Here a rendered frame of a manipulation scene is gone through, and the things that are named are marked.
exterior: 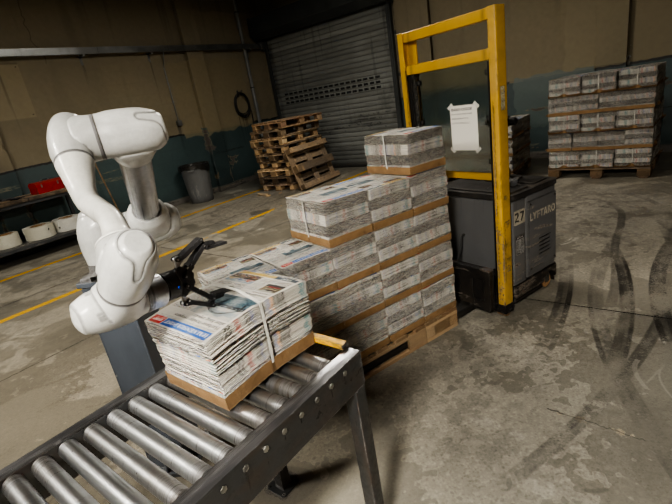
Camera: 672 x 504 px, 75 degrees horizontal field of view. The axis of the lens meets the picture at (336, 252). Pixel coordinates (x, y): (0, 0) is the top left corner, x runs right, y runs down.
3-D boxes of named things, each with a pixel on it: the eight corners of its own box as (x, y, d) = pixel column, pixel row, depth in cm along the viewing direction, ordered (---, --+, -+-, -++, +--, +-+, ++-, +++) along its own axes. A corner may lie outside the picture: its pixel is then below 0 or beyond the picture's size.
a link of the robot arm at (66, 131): (44, 149, 115) (100, 139, 120) (32, 104, 122) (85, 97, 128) (60, 182, 126) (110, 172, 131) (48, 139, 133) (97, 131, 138)
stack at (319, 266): (233, 405, 247) (194, 271, 219) (387, 323, 305) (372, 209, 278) (263, 442, 216) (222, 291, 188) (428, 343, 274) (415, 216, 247)
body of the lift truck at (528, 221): (437, 284, 351) (428, 187, 325) (480, 262, 379) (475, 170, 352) (514, 309, 296) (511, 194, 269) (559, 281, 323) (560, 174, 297)
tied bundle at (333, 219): (291, 238, 247) (282, 198, 239) (332, 223, 262) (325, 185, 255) (330, 249, 217) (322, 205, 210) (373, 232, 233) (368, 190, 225)
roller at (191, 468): (125, 413, 129) (114, 404, 127) (224, 476, 101) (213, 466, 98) (111, 428, 127) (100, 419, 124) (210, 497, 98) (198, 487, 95)
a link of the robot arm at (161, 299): (135, 310, 111) (156, 301, 116) (154, 316, 106) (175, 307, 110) (127, 276, 109) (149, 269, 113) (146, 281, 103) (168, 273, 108)
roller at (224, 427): (160, 379, 138) (145, 385, 134) (261, 429, 109) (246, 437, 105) (161, 394, 138) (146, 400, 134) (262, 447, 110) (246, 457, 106)
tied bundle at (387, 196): (334, 222, 263) (328, 185, 255) (372, 209, 277) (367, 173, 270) (374, 232, 232) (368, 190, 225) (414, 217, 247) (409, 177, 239)
